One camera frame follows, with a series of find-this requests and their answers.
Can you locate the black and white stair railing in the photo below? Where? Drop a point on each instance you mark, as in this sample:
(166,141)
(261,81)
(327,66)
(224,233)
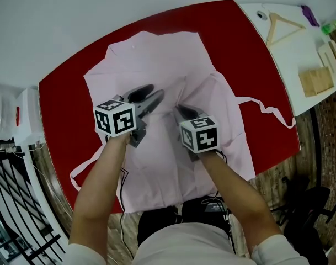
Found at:
(43,192)

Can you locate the black device with screen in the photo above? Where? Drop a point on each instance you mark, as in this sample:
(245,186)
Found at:
(216,208)

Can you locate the person's white shirt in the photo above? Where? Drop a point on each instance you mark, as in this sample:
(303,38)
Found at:
(184,247)

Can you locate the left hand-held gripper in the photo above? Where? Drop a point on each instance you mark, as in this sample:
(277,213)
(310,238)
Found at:
(115,119)

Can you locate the pink robe garment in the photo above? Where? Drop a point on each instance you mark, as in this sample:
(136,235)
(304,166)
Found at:
(156,65)

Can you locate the white side table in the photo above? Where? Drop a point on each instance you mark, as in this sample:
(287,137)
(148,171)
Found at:
(294,51)

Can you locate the wooden clothes hanger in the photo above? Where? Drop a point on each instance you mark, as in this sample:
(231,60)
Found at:
(271,32)

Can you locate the green plastic bottle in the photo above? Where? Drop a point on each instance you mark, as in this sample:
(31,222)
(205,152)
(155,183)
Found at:
(330,27)

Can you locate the black office chair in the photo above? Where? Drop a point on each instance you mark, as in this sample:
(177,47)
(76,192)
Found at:
(308,203)

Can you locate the wooden box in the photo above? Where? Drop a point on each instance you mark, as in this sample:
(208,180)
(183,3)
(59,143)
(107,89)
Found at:
(316,81)

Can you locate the person's right forearm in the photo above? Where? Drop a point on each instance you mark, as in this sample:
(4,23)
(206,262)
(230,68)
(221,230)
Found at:
(234,192)

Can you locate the purple cloth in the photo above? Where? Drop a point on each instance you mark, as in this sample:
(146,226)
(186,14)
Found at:
(309,15)

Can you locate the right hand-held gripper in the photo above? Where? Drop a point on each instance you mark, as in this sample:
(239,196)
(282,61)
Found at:
(200,135)

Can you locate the white cabinet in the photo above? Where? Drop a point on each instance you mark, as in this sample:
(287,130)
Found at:
(29,114)

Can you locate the person's left forearm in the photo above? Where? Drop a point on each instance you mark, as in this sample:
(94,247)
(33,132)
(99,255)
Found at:
(96,189)

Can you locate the red covered table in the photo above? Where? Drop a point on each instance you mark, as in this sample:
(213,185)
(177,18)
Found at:
(212,23)

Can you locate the round metal desk grommet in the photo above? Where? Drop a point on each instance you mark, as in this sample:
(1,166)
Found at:
(262,15)

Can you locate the light wooden rack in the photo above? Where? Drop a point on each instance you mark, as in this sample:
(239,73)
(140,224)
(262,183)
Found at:
(326,57)

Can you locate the person's black trousers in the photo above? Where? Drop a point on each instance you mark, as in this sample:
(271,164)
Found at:
(156,225)

